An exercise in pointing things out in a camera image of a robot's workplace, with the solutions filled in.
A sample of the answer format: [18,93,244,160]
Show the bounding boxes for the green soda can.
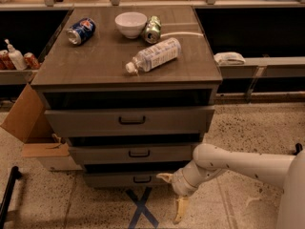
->
[142,15,161,44]

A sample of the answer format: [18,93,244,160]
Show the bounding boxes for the black base leg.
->
[294,143,303,156]
[0,166,22,229]

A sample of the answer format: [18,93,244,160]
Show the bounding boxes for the folded white cloth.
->
[213,52,246,65]

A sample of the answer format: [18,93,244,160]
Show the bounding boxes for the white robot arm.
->
[157,143,305,229]

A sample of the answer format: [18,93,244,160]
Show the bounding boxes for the grey bottom drawer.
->
[83,171,167,188]

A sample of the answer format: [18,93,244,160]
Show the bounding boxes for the grey drawer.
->
[83,171,167,188]
[45,107,214,137]
[69,143,197,165]

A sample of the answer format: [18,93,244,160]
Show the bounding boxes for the blue pepsi can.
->
[66,17,96,45]

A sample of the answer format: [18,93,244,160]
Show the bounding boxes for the grey right shelf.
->
[219,56,305,79]

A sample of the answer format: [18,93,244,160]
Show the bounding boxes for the grey drawer cabinet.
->
[31,6,222,174]

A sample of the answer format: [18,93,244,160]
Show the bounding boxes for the white pump bottle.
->
[5,39,28,71]

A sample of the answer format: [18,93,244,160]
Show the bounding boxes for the grey shelf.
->
[219,56,305,79]
[0,70,38,85]

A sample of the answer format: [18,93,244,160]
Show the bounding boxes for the red soda can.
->
[24,52,40,70]

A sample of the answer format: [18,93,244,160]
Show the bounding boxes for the clear plastic water bottle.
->
[126,37,182,73]

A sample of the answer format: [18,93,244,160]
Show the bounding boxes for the black left base leg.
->
[0,166,22,229]

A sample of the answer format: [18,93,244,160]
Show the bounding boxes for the grey top drawer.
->
[45,107,214,137]

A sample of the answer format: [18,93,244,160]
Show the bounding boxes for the white bowl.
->
[114,11,147,39]

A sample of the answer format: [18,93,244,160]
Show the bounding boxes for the grey left shelf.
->
[0,70,38,85]

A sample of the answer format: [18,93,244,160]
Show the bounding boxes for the grey middle drawer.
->
[69,143,197,165]

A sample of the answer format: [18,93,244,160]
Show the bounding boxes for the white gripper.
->
[156,168,197,224]

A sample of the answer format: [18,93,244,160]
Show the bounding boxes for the black right base leg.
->
[294,143,303,156]

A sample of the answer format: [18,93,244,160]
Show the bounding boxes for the open cardboard box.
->
[1,84,81,171]

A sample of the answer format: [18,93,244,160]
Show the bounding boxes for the red can at edge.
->
[0,50,15,70]

